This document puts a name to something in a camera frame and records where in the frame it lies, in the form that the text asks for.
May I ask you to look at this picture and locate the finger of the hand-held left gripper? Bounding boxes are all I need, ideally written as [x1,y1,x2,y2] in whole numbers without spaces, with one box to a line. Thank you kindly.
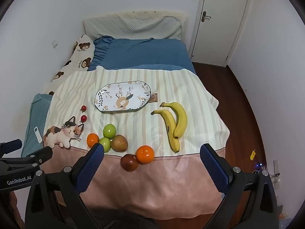
[0,139,23,157]
[22,146,53,167]

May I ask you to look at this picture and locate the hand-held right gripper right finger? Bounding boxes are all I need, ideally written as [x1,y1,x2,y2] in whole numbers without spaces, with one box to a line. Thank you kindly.
[200,143,279,229]

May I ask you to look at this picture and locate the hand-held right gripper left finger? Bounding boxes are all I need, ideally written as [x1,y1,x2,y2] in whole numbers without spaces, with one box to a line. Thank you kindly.
[25,143,105,229]

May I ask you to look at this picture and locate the orange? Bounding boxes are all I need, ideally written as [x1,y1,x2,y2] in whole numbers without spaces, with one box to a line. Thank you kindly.
[136,145,155,164]
[86,133,100,148]

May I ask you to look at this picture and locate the green apple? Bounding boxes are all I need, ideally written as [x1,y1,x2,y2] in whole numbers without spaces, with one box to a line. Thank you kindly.
[98,137,112,153]
[103,123,117,139]

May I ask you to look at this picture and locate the brown pear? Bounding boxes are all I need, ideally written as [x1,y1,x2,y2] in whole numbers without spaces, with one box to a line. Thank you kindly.
[111,135,128,152]

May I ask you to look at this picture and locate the dark red apple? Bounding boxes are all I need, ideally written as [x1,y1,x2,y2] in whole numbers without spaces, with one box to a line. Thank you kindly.
[120,154,139,172]

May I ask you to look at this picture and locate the yellow banana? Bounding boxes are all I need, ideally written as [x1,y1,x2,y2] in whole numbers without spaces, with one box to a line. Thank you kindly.
[159,102,188,139]
[151,109,181,153]

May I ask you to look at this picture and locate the oval floral deer plate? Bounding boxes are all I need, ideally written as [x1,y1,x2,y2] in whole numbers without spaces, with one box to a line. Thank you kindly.
[94,81,151,112]

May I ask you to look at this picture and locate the white remote control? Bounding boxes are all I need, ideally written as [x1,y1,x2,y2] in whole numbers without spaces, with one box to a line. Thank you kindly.
[33,126,43,144]

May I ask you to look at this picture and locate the striped cat printed blanket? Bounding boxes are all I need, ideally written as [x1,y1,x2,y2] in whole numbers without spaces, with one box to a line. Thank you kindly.
[43,67,230,220]

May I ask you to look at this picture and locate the bear print pillow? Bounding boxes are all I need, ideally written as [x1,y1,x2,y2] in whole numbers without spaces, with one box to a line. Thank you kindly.
[49,35,96,96]

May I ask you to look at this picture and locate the blue quilt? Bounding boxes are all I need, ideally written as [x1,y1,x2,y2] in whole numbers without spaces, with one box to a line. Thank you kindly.
[88,36,196,75]

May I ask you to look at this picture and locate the white door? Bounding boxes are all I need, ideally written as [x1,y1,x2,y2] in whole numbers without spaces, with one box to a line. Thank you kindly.
[189,0,253,68]

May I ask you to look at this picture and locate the white quilted pillow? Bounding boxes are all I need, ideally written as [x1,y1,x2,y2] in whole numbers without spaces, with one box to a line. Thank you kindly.
[83,10,189,41]

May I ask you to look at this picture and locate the tangled white cables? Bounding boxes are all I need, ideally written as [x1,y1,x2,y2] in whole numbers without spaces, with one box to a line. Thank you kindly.
[252,163,274,176]

